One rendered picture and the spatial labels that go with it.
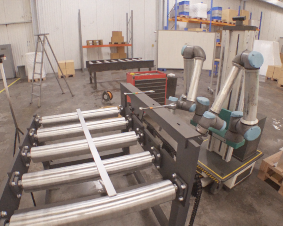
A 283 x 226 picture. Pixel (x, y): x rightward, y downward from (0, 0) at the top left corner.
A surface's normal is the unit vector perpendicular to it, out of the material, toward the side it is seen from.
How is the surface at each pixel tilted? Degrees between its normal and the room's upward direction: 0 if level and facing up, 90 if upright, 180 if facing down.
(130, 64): 90
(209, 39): 90
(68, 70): 90
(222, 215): 0
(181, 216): 90
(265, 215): 0
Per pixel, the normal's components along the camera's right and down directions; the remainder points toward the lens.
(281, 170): 0.00, -0.92
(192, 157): -0.94, 0.14
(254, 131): 0.10, 0.46
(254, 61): 0.06, 0.26
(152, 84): 0.36, 0.36
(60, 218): 0.21, -0.53
